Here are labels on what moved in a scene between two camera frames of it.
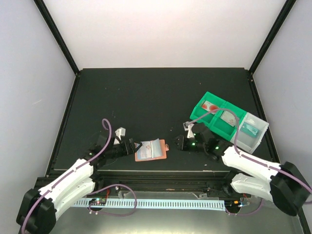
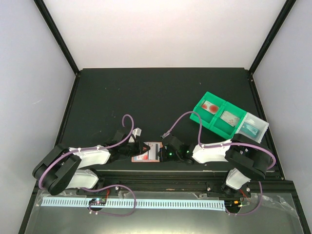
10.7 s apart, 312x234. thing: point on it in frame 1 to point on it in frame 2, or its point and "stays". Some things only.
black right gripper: (182, 144) to (163, 158)
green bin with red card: (210, 102) stays
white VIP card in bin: (229, 117) stays
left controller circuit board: (97, 202) stays
